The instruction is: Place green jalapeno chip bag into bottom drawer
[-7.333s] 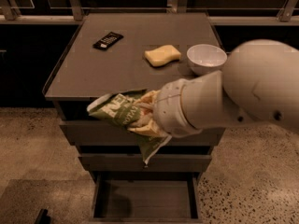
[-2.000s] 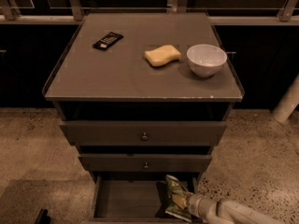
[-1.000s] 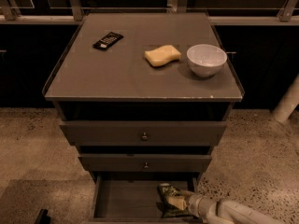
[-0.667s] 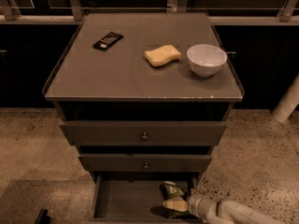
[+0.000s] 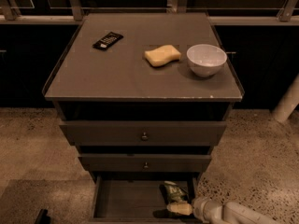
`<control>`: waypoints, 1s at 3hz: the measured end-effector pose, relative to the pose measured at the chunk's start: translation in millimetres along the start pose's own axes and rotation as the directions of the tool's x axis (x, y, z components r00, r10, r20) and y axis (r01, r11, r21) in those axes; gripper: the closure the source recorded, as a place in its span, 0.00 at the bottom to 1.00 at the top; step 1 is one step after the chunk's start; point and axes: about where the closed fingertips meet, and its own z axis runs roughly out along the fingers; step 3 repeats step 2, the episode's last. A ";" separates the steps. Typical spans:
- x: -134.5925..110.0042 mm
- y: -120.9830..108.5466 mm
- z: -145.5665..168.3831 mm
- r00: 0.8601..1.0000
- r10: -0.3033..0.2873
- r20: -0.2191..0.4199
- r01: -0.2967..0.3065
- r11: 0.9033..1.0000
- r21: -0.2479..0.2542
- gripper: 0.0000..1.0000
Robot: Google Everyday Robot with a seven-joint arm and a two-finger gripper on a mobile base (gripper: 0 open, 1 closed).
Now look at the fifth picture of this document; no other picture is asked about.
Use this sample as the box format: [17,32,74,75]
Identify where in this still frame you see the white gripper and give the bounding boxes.
[167,198,225,224]

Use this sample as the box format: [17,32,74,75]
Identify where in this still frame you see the green jalapeno chip bag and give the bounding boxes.
[159,181,189,205]

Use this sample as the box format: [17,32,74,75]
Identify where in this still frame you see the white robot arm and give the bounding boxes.
[167,80,299,224]

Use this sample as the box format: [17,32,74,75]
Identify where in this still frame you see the bottom grey drawer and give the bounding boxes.
[90,172,201,224]

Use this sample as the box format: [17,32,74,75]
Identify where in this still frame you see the grey drawer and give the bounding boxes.
[60,120,226,147]
[78,154,211,172]
[90,172,201,224]

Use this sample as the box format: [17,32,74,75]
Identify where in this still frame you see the middle grey drawer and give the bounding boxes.
[78,154,211,172]

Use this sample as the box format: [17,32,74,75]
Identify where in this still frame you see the top grey drawer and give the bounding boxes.
[60,120,226,147]

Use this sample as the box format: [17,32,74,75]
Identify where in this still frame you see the grey drawer cabinet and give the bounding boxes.
[42,12,245,224]

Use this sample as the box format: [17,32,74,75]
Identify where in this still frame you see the black object on floor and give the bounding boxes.
[35,209,50,224]

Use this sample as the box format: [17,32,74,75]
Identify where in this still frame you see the white bowl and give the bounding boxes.
[187,44,227,77]

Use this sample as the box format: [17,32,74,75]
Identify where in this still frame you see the yellow sponge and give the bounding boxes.
[144,45,181,67]

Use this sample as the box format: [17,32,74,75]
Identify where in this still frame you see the black candy bar wrapper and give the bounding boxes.
[93,32,123,50]

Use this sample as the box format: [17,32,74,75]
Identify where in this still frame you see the metal railing frame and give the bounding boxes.
[0,0,299,25]

